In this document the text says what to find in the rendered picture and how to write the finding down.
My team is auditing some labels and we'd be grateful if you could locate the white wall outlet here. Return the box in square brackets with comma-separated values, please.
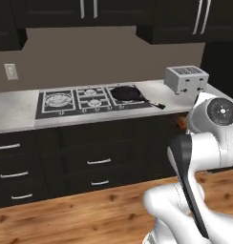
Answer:
[3, 63, 19, 81]

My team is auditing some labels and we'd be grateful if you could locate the silver cupboard door handle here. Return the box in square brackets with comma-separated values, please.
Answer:
[191, 0, 204, 36]
[93, 0, 99, 19]
[200, 0, 213, 35]
[79, 0, 86, 19]

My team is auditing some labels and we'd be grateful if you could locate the silver toaster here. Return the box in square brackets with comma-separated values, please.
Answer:
[163, 65, 210, 96]

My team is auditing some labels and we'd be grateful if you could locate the dark tall cupboard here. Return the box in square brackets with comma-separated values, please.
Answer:
[200, 40, 233, 103]

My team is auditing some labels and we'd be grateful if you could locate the silver drawer handle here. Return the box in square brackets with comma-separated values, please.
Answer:
[0, 171, 30, 179]
[0, 143, 22, 152]
[90, 179, 111, 187]
[11, 193, 33, 201]
[86, 157, 113, 166]

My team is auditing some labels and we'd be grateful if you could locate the black frying pan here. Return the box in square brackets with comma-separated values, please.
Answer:
[110, 86, 166, 111]

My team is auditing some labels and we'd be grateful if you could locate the black gas hob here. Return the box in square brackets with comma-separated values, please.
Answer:
[34, 83, 155, 120]

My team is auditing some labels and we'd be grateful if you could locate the dark upper cupboard door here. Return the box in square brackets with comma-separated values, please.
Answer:
[89, 0, 156, 28]
[200, 0, 233, 43]
[136, 0, 202, 45]
[0, 0, 29, 52]
[10, 0, 91, 30]

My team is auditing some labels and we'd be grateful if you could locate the dark drawer front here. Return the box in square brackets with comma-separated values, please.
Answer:
[61, 141, 146, 175]
[0, 183, 49, 210]
[0, 131, 39, 161]
[66, 170, 147, 195]
[0, 157, 44, 189]

